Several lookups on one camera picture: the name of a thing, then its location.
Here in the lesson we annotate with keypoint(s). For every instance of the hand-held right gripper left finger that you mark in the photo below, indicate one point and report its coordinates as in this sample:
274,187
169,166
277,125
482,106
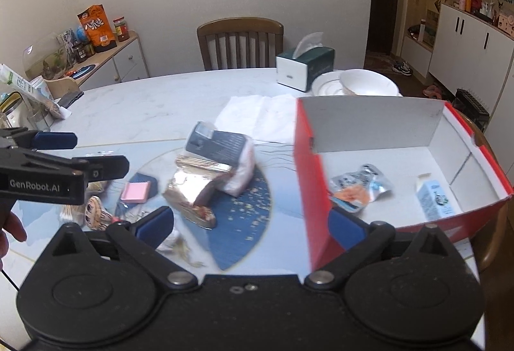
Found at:
154,222

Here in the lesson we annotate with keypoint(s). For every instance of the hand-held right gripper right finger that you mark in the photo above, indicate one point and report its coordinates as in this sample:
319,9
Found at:
345,220

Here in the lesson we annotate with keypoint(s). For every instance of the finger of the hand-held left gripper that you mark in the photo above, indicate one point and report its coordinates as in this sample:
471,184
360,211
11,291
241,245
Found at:
104,168
56,140

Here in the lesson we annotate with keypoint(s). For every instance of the cartoon print snack packet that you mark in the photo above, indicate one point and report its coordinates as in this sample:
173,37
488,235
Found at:
96,212

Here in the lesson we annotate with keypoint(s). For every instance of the silver foil snack packet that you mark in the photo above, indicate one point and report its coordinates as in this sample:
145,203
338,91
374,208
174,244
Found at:
188,186

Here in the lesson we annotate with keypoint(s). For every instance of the red cardboard box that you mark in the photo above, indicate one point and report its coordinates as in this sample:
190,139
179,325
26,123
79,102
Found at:
309,182

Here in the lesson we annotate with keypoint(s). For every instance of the person's left hand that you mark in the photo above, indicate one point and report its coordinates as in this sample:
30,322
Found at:
10,230

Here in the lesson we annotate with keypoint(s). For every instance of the clear glass cup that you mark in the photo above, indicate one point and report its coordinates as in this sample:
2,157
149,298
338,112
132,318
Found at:
38,118

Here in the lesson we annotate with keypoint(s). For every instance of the pink ribbed soap dish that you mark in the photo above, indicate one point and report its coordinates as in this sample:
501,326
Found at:
136,192

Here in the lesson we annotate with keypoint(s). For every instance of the clear orange snack pouch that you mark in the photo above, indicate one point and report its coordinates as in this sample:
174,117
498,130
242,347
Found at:
357,186

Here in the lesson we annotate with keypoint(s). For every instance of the crumpled clear wrapper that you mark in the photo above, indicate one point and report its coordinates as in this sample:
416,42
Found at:
180,250

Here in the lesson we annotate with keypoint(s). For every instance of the open white snack bag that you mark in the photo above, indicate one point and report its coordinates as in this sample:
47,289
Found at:
44,102

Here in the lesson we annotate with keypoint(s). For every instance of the black rectangular object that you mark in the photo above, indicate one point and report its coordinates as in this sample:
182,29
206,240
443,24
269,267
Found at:
72,98

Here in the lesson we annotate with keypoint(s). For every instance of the wooden tabletop holder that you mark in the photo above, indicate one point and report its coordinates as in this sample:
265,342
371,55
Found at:
60,88

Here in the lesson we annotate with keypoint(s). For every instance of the white electric kettle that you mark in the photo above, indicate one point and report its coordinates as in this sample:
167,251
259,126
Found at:
10,114

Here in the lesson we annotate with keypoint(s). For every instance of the blue patterned tray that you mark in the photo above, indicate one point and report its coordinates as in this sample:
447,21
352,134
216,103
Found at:
82,70

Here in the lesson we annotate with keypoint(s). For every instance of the curved glass terrarium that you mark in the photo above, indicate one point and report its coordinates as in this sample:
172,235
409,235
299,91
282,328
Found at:
46,58

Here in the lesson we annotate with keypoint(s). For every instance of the small light blue carton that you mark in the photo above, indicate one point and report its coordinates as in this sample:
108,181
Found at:
435,200

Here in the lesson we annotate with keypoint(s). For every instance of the dark glass jar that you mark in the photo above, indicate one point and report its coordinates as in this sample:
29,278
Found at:
87,50

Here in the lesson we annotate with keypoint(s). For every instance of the anime picture card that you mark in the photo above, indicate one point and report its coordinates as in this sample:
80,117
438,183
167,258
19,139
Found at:
68,44

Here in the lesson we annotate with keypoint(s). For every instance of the white tissue pack dark label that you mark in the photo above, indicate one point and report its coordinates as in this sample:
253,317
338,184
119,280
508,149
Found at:
225,146

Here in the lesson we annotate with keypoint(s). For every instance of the white sideboard wooden top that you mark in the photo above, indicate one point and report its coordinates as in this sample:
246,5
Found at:
128,62

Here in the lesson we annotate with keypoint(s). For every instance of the orange snack bag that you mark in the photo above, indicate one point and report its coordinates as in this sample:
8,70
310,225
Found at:
98,30

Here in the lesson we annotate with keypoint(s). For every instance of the red sauce jar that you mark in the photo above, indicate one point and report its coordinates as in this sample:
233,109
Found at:
121,32

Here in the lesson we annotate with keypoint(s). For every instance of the white plate dark rim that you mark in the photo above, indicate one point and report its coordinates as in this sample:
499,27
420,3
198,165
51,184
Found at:
325,86

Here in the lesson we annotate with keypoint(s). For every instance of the white paper napkin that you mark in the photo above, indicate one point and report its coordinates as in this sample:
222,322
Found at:
257,114

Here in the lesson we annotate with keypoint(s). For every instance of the white ceramic bowl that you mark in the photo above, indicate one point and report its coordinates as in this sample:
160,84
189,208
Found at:
369,84

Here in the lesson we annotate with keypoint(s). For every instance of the pink slippers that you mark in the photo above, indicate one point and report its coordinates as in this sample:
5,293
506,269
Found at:
431,92

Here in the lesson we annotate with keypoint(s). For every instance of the green white tissue box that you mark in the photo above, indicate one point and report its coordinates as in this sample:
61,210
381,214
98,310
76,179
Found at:
293,72

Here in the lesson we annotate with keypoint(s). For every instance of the pair of sneakers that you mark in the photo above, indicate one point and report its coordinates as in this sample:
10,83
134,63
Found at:
402,68

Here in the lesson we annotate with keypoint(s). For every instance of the black ribbed heater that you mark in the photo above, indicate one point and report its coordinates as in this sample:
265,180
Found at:
472,108

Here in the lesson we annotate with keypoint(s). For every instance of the wooden slat-back chair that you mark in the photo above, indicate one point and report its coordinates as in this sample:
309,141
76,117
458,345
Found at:
241,26

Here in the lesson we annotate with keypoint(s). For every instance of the white bottle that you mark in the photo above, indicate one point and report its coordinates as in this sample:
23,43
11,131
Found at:
421,30

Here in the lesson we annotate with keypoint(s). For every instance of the green cardboard box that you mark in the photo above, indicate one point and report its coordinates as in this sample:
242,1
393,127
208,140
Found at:
431,28

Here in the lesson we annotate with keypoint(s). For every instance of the white lower cabinet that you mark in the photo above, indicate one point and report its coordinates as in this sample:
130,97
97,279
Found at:
461,42

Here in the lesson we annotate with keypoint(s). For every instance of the orange bottle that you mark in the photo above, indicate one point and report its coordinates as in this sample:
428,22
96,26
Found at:
468,3

